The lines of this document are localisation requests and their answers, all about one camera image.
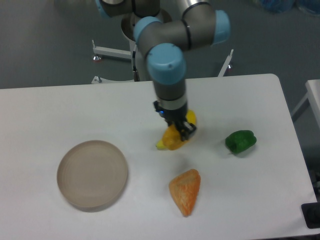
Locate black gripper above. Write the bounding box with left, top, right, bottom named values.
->
left=153, top=98, right=197, bottom=141

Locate yellow bell pepper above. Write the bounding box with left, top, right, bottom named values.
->
left=161, top=124, right=190, bottom=151

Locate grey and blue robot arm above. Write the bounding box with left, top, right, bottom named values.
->
left=95, top=0, right=231, bottom=142

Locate green bell pepper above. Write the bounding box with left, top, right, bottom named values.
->
left=225, top=130, right=257, bottom=154

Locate yellow banana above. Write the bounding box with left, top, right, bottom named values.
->
left=155, top=109, right=197, bottom=150

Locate orange croissant pastry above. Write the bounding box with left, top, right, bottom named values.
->
left=168, top=169, right=201, bottom=217

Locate beige round plate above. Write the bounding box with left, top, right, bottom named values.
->
left=56, top=140, right=129, bottom=212

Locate white side table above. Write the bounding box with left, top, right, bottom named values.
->
left=290, top=79, right=320, bottom=126

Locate black device at table edge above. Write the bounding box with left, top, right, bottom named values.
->
left=301, top=202, right=320, bottom=229

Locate blue bag in background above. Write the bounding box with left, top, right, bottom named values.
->
left=253, top=0, right=320, bottom=17

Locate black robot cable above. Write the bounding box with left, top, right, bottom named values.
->
left=131, top=43, right=140, bottom=82

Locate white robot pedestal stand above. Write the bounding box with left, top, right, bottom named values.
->
left=92, top=2, right=231, bottom=82

